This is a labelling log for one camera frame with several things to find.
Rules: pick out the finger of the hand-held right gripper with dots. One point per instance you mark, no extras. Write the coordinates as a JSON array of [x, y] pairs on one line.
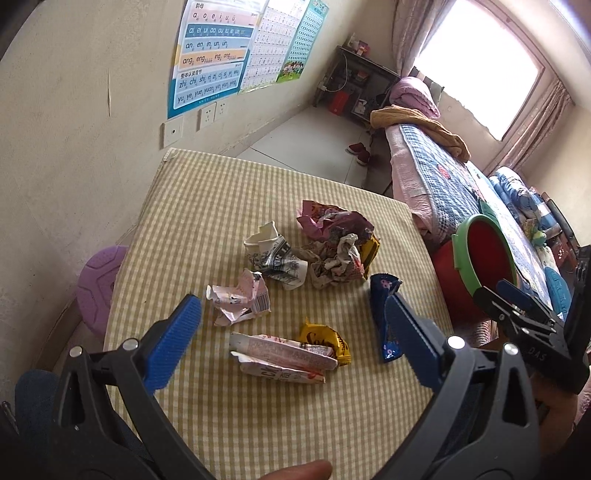
[[508, 318], [521, 300]]

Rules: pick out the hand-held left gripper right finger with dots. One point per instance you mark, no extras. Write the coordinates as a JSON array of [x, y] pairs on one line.
[[413, 341]]

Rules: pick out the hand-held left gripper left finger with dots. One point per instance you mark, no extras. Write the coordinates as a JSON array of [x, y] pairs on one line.
[[173, 344]]

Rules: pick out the dark blue flowered packet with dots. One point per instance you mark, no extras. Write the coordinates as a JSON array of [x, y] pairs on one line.
[[384, 323]]

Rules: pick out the red bucket with green rim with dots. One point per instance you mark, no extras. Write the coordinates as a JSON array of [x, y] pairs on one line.
[[485, 249]]

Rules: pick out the pink white wrapper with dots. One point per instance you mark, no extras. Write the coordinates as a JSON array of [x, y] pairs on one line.
[[240, 300]]

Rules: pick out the yellow wrapper with dark script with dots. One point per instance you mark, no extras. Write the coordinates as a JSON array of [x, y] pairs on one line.
[[325, 344]]

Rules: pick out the yellow snack packet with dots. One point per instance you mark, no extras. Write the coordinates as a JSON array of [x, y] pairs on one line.
[[370, 251]]

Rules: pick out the white pink cardboard box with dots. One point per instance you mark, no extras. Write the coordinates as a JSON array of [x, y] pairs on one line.
[[277, 357]]

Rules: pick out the brown paper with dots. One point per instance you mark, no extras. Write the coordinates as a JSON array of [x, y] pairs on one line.
[[337, 267]]

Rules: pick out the white printed wrapper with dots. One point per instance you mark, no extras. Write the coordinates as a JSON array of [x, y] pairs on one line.
[[272, 258]]

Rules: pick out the pink purple snack bag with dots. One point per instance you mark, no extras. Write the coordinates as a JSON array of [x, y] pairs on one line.
[[323, 219]]

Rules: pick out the person's right hand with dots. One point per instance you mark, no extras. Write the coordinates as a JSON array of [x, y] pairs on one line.
[[556, 410]]

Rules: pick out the person's left hand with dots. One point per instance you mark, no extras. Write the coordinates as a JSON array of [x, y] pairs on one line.
[[300, 471]]

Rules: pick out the dark wooden headboard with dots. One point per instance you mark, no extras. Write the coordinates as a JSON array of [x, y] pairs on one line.
[[561, 230]]

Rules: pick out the purple plastic stool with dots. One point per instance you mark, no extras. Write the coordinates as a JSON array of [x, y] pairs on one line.
[[99, 290]]

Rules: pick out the folded blue checked quilt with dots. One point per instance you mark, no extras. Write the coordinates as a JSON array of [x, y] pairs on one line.
[[517, 194]]

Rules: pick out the checked yellow tablecloth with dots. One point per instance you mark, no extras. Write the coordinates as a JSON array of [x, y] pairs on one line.
[[207, 207]]

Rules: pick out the bed with blue patchwork quilt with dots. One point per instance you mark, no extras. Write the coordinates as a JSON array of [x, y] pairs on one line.
[[438, 180]]

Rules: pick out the person's leg in blue jeans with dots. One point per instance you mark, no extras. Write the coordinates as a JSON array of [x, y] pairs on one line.
[[34, 406]]

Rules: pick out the pink patterned curtain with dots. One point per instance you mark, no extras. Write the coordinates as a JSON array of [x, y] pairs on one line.
[[540, 124], [415, 32]]

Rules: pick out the yellow blanket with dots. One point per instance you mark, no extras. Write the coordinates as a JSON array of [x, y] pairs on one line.
[[415, 122]]

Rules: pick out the rolled pink quilt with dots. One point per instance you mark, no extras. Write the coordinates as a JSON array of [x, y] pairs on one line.
[[415, 94]]

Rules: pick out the bright window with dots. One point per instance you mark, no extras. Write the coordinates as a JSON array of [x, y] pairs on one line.
[[480, 64]]

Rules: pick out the white plastic bag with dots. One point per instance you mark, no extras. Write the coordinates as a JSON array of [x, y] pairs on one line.
[[361, 107]]

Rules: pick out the red box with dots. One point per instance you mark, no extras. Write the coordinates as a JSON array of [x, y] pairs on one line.
[[339, 102]]

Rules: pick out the dark wooden desk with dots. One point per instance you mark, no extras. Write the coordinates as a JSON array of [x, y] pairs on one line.
[[355, 78]]

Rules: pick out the small items on desk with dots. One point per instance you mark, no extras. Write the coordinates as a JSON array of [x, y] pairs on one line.
[[360, 45]]

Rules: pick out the white wall plate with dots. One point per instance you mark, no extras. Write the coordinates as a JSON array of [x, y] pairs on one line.
[[172, 132]]

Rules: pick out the white wall socket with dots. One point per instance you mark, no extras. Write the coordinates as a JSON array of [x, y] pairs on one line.
[[222, 110], [207, 117]]

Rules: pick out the blue-bordered letter wall poster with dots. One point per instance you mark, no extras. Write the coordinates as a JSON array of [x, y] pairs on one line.
[[212, 50]]

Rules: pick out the white chart wall poster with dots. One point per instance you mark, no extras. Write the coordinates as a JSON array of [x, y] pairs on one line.
[[272, 46]]

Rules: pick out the green number wall poster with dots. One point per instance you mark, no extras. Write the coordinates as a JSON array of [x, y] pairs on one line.
[[302, 41]]

